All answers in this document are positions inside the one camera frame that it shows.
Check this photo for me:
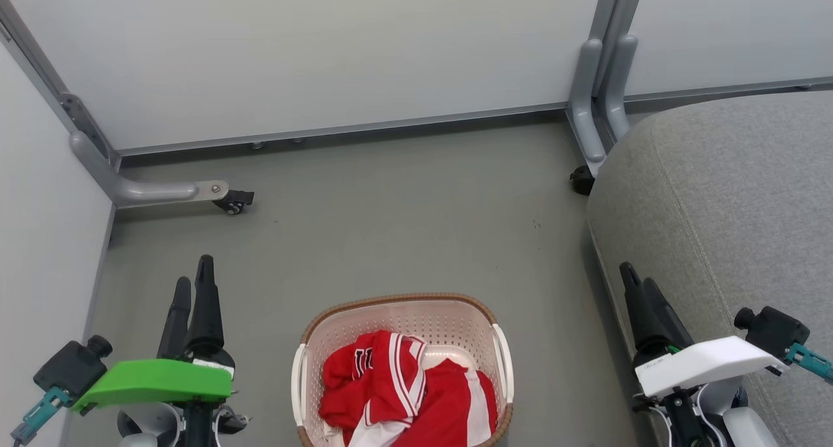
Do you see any long grey partition leg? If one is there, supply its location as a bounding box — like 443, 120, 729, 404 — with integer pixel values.
70, 131, 230, 208

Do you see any teal camera cable connector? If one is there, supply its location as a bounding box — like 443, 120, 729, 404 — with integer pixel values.
784, 343, 833, 386
10, 387, 72, 446

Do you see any red jersey white striped trim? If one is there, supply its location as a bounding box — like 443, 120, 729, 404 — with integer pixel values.
318, 330, 431, 447

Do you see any grey fabric sofa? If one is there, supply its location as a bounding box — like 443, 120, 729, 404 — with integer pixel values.
586, 90, 833, 447

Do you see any teal left camera cable connector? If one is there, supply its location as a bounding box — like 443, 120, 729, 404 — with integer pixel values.
10, 387, 72, 446

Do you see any grey metal bracket plate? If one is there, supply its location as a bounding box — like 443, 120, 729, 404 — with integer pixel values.
60, 92, 119, 169

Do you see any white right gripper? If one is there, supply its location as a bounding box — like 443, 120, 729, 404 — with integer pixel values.
619, 262, 790, 400

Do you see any teal right camera cable connector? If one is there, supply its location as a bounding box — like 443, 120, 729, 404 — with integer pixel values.
784, 343, 833, 386

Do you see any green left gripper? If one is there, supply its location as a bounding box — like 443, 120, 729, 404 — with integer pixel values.
70, 255, 236, 416

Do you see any cream laundry basket brown rim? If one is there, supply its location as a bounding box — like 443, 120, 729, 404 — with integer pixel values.
291, 293, 515, 447

